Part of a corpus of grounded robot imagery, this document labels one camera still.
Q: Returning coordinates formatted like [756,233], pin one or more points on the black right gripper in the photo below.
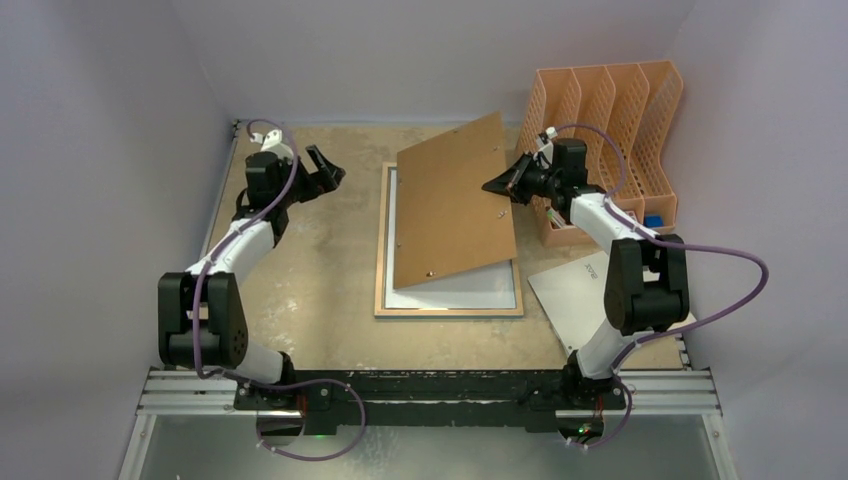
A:
[527,179]

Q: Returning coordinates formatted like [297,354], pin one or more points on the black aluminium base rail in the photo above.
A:
[437,424]

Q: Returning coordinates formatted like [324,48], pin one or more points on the blue small object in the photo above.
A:
[653,221]

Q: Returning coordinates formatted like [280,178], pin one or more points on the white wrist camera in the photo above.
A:
[548,136]
[273,142]

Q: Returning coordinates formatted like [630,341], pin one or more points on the orange plastic file organizer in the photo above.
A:
[624,113]

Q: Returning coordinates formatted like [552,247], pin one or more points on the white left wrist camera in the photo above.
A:
[273,142]

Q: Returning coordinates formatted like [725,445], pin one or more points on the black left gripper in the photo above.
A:
[321,182]

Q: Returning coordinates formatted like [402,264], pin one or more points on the red white small card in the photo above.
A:
[629,215]

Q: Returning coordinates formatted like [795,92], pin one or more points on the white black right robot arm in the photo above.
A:
[646,289]

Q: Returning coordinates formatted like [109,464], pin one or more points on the blue wooden picture frame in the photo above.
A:
[447,253]

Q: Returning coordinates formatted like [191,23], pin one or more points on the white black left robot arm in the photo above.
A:
[201,319]

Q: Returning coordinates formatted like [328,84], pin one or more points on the hot air balloon photo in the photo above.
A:
[490,291]

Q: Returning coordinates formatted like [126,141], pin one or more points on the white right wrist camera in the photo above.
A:
[548,136]

